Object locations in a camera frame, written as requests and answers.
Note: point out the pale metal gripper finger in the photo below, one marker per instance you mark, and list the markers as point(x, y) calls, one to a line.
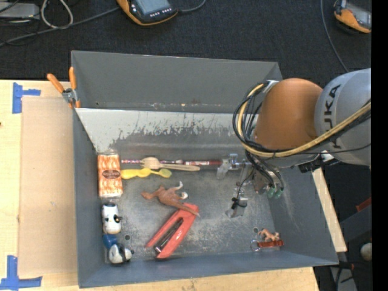
point(238, 209)
point(223, 168)

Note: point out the red and white striped stick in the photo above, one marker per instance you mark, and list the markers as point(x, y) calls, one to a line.
point(200, 162)

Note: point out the small brown toy animal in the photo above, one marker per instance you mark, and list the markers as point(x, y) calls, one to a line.
point(268, 234)

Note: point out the brown toy dinosaur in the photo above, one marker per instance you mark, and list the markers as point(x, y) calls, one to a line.
point(169, 197)

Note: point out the red stapler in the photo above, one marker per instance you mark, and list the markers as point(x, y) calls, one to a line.
point(177, 229)

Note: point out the pale wooden fork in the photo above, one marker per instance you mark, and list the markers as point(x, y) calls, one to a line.
point(154, 163)

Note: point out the yellow plastic spoon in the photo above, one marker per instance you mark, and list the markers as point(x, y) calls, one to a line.
point(136, 173)

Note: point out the grey metal bin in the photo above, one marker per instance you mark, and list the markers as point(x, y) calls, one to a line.
point(169, 83)

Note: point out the orange patterned packet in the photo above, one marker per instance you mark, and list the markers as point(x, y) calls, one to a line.
point(109, 176)

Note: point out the white and black toy cow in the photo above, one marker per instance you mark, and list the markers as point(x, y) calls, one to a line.
point(111, 220)

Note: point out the blue and white toy animal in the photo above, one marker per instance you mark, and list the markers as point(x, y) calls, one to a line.
point(118, 253)

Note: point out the brown cardboard board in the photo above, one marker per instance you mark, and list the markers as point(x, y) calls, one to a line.
point(45, 192)

